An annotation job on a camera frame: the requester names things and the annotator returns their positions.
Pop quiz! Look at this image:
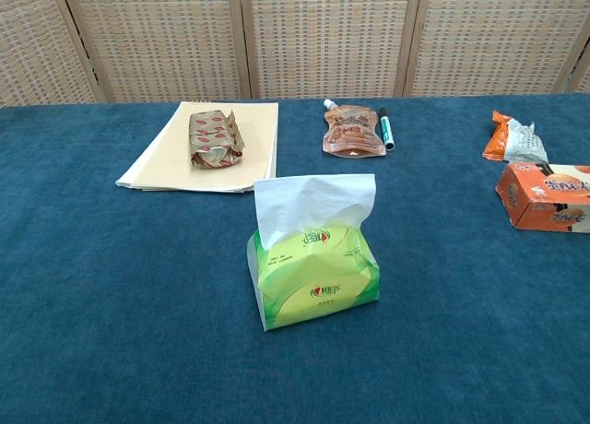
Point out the white tissue sheet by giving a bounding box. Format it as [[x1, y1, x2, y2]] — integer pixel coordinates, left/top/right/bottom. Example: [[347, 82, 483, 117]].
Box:
[[253, 173, 377, 250]]

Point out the yellow green tissue pack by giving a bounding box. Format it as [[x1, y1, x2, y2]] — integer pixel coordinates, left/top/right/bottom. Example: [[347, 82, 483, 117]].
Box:
[[246, 222, 382, 332]]

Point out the orange spouted drink pouch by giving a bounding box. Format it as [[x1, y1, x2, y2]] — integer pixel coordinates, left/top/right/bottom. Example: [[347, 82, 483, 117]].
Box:
[[321, 98, 388, 159]]

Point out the brown red-print wrapped package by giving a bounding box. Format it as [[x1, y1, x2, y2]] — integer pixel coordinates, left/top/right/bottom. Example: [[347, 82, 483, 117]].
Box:
[[187, 110, 246, 170]]

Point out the green black marker pen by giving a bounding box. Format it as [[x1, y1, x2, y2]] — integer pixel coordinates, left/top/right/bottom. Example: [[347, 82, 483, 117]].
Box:
[[378, 107, 396, 151]]

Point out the beige paper notepad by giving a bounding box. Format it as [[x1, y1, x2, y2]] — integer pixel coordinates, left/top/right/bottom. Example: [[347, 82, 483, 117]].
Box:
[[114, 100, 280, 194]]

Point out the woven wooden folding screen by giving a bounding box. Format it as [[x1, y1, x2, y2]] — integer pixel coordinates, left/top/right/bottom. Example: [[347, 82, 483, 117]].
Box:
[[0, 0, 590, 110]]

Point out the blue table cloth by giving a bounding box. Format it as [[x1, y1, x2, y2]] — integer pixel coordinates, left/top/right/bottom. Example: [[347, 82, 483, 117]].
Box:
[[0, 90, 590, 424]]

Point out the orange crumpled snack bag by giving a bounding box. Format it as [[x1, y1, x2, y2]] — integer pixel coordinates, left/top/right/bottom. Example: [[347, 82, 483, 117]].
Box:
[[481, 110, 550, 164]]

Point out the orange cardboard box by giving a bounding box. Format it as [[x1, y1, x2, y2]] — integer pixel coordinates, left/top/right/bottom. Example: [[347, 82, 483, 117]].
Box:
[[495, 161, 590, 234]]

